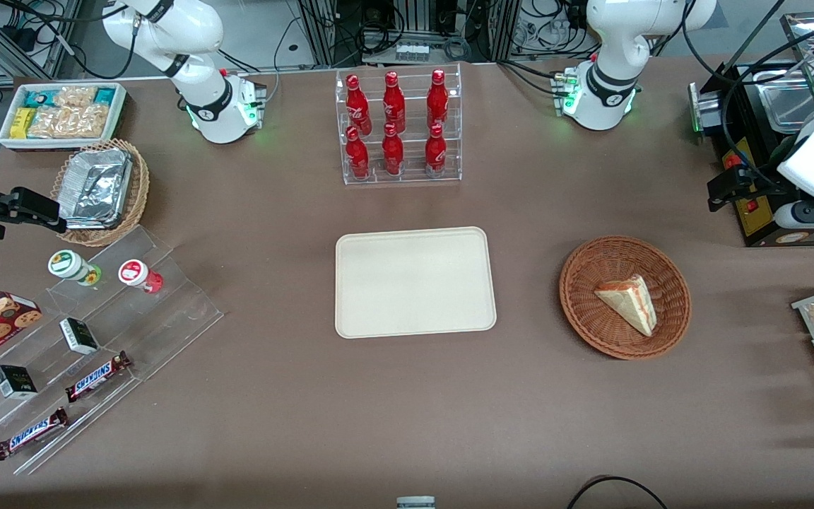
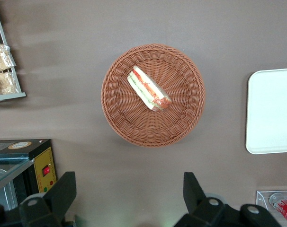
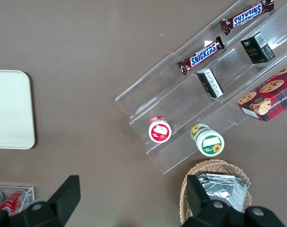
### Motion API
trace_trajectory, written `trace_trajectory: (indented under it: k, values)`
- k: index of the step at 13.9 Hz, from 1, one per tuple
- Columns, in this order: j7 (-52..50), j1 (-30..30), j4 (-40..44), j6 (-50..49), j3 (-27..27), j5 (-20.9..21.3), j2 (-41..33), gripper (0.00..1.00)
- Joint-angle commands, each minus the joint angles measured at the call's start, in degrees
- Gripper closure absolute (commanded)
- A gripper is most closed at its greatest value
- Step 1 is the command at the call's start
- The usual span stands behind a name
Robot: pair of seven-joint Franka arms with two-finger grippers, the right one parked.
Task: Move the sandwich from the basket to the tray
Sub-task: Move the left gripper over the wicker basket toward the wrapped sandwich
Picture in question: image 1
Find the triangle sandwich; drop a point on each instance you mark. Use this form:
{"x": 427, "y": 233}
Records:
{"x": 629, "y": 302}

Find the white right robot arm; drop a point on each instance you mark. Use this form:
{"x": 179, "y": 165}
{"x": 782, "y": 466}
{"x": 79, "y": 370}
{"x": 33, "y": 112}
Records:
{"x": 205, "y": 106}

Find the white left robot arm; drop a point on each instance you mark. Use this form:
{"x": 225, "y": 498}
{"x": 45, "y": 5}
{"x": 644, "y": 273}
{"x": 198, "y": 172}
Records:
{"x": 605, "y": 88}

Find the light tan wicker basket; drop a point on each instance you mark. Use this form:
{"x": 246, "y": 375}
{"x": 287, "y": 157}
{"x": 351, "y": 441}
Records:
{"x": 138, "y": 191}

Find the brown round wicker basket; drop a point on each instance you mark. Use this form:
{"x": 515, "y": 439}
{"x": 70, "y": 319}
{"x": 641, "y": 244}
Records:
{"x": 584, "y": 311}

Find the cream plastic serving tray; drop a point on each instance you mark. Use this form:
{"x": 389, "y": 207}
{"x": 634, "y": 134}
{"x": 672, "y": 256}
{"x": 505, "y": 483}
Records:
{"x": 414, "y": 283}

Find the black countertop warmer machine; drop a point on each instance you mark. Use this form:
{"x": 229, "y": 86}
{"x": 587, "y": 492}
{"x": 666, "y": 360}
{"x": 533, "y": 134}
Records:
{"x": 757, "y": 226}

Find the stack of foil containers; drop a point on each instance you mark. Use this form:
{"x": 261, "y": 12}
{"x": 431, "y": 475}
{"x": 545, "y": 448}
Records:
{"x": 96, "y": 187}

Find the white rectangular snack bin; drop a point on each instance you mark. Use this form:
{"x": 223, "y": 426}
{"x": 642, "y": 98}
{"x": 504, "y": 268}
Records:
{"x": 4, "y": 138}

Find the green lid yogurt cup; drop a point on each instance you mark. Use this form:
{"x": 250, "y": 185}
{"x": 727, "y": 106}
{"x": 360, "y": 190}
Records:
{"x": 68, "y": 264}

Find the yellow snack packet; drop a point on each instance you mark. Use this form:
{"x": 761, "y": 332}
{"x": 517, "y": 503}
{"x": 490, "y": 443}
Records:
{"x": 22, "y": 124}

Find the large clear nut bag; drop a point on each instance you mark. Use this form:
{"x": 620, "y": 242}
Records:
{"x": 71, "y": 122}

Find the teal snack packet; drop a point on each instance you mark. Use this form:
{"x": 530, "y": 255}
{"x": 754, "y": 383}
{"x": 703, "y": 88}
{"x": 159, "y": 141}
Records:
{"x": 104, "y": 95}
{"x": 41, "y": 97}

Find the small clear nut bag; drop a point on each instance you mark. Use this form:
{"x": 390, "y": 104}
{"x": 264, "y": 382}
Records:
{"x": 75, "y": 96}

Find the red lid yogurt cup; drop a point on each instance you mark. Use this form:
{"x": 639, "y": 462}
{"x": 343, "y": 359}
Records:
{"x": 134, "y": 273}

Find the small black carton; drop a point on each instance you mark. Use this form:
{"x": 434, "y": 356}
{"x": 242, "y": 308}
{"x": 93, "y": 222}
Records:
{"x": 79, "y": 336}
{"x": 15, "y": 382}

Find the Snickers chocolate bar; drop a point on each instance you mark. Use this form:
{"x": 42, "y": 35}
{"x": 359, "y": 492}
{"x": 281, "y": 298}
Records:
{"x": 29, "y": 434}
{"x": 96, "y": 377}

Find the red cola bottle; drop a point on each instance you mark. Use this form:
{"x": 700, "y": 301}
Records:
{"x": 393, "y": 106}
{"x": 393, "y": 154}
{"x": 357, "y": 157}
{"x": 437, "y": 102}
{"x": 435, "y": 154}
{"x": 357, "y": 106}

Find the clear acrylic bottle rack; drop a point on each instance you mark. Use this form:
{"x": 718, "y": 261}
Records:
{"x": 407, "y": 177}

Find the white power strip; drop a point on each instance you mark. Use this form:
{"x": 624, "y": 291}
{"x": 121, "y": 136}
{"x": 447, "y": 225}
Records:
{"x": 411, "y": 52}

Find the small grey device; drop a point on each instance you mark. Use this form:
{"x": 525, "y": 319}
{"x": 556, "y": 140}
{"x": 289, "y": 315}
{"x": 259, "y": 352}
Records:
{"x": 415, "y": 502}

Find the aluminium frame rack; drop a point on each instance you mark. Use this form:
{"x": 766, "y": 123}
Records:
{"x": 322, "y": 28}

